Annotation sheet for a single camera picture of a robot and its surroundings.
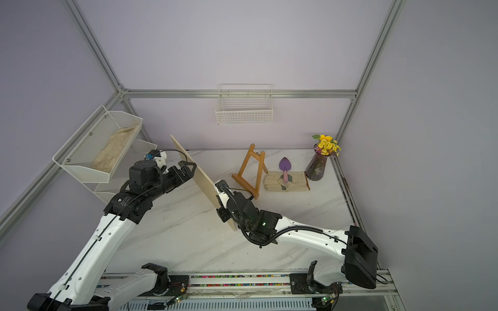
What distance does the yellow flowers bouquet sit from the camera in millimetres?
901

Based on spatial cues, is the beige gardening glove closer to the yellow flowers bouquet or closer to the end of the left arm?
the yellow flowers bouquet

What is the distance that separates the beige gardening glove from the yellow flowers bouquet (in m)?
0.21

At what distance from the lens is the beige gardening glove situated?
1.04m

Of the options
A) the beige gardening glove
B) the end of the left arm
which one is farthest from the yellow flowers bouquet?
the end of the left arm
